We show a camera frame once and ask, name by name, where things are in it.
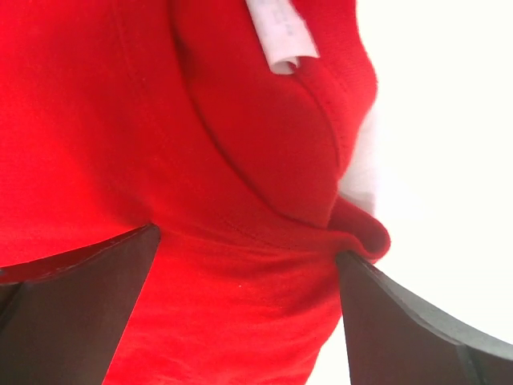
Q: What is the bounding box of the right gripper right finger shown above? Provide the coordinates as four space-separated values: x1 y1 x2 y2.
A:
337 252 512 385

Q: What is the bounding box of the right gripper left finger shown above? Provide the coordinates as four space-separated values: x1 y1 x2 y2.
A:
1 225 160 385

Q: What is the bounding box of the red t shirt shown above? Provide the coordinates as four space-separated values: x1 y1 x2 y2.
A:
1 1 390 384

